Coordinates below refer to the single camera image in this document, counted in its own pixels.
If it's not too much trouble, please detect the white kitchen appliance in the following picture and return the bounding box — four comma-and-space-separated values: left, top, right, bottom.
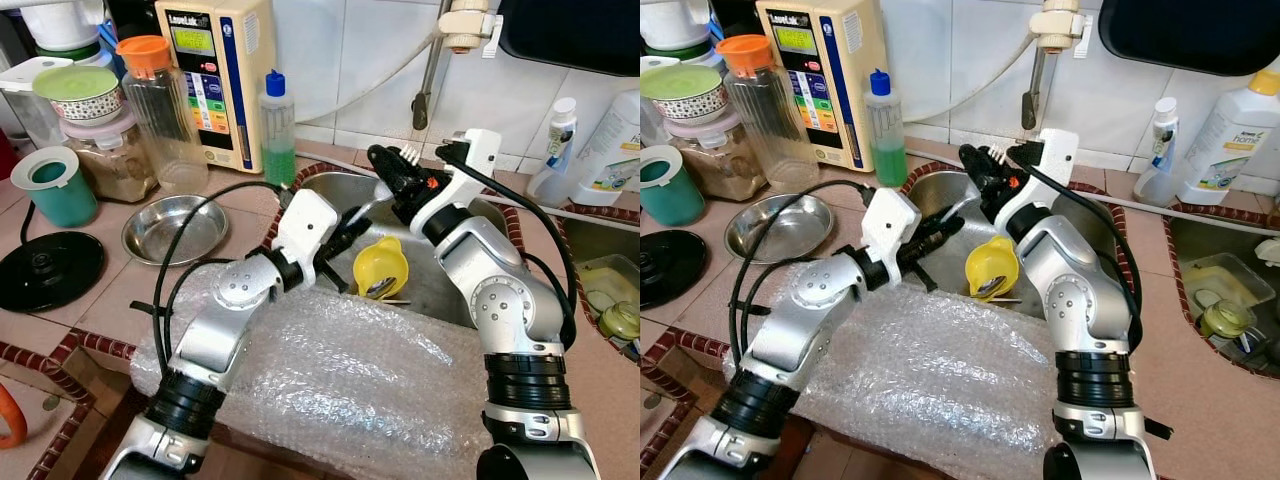
25, 0, 106, 61
640, 0, 716, 56

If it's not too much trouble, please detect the stainless steel sink basin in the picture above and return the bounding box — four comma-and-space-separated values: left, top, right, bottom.
1165, 205, 1280, 376
300, 170, 511, 331
905, 168, 1121, 331
565, 215, 641, 356

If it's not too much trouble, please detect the steel tap spout pipe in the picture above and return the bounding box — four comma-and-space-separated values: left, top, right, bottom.
1020, 45, 1049, 131
412, 45, 446, 131

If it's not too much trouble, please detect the green dish soap bottle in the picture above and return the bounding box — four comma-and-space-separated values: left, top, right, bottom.
259, 70, 297, 188
866, 68, 906, 188

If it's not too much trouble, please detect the bubble wrap sheet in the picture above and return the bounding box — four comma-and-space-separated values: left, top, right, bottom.
722, 262, 1076, 480
130, 262, 521, 480

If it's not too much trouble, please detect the beige water ionizer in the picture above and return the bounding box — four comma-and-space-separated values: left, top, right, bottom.
757, 0, 888, 173
155, 0, 276, 174

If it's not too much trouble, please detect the round steel dish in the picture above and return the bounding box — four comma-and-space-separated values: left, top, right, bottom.
121, 194, 231, 267
724, 193, 834, 265

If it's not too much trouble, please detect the cream tap water filter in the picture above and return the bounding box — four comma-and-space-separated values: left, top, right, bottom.
1030, 0, 1093, 53
437, 0, 503, 56

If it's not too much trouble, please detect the small white spray bottle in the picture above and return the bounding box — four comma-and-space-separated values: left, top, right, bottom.
1133, 97, 1181, 208
530, 97, 579, 208

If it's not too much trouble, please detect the clear jar orange lid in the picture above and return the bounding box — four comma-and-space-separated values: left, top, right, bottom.
715, 35, 813, 196
115, 35, 209, 196

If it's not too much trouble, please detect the white bottle yellow cap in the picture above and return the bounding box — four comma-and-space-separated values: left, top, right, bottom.
570, 90, 641, 206
1175, 68, 1280, 206

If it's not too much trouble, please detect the clear plastic food container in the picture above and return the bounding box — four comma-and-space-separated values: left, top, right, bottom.
580, 255, 641, 311
1180, 252, 1251, 306

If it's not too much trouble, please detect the plastic container pink lid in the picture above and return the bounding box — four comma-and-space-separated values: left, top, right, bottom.
665, 105, 766, 203
60, 105, 161, 204

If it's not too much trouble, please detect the green glass jar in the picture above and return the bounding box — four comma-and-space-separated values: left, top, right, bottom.
1198, 298, 1251, 341
598, 300, 641, 341

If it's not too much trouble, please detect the black round kettle base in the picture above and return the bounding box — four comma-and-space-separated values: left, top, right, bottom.
0, 230, 106, 313
640, 228, 709, 309

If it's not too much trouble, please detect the teal cup white rim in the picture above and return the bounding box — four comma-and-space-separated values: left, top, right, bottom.
640, 145, 706, 228
10, 147, 99, 229

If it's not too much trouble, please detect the patterned bowl green lid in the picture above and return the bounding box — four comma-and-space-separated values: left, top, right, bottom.
32, 65, 126, 126
640, 63, 723, 123

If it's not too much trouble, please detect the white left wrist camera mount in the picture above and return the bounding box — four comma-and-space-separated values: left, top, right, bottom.
272, 188, 339, 271
862, 187, 923, 271

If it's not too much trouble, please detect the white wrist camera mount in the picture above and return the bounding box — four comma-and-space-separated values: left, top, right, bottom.
272, 188, 339, 271
415, 128, 501, 223
862, 187, 923, 271
1000, 128, 1081, 223

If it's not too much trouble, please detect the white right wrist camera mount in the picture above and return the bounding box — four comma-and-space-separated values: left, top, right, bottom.
415, 128, 501, 223
1000, 128, 1081, 223

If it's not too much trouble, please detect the white curved water hose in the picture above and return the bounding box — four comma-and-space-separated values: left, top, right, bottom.
300, 35, 441, 131
905, 35, 1036, 131

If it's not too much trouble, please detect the grey straight water hose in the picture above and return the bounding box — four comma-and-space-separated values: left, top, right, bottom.
330, 150, 641, 226
930, 150, 1280, 229

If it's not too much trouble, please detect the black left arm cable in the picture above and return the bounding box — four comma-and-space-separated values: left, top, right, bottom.
727, 180, 876, 371
128, 180, 291, 379

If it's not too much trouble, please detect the black wall-hung tray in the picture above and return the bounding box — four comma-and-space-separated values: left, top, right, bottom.
1098, 0, 1280, 78
497, 0, 641, 78

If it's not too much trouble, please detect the orange hose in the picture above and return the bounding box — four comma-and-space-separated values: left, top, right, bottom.
0, 385, 28, 449

